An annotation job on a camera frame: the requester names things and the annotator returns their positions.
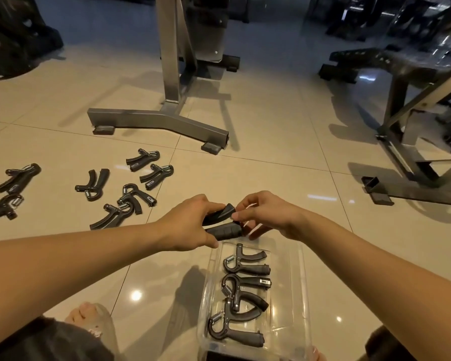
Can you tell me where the person's left hand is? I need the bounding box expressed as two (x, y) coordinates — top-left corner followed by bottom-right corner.
(156, 194), (226, 249)

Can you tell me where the person's right hand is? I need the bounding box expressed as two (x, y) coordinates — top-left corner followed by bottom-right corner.
(233, 190), (309, 241)

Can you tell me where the clear plastic storage box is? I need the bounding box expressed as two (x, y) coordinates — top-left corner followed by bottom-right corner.
(197, 236), (316, 361)

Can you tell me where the person's left forearm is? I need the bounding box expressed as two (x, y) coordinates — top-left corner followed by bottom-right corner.
(0, 221), (166, 348)

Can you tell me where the person's right forearm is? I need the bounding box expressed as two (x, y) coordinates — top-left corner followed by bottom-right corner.
(297, 212), (451, 361)

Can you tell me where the grey metal rack stand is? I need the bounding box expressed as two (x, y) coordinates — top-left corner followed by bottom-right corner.
(87, 0), (241, 155)

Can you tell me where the beige left slipper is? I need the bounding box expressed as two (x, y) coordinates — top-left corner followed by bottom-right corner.
(66, 302), (118, 361)

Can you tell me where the black weight bench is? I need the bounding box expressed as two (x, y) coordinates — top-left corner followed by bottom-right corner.
(318, 47), (438, 87)

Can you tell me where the dark dumbbell rack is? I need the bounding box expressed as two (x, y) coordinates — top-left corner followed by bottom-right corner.
(308, 0), (451, 44)

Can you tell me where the grey metal machine frame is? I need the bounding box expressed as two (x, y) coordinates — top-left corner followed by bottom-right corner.
(360, 18), (451, 207)

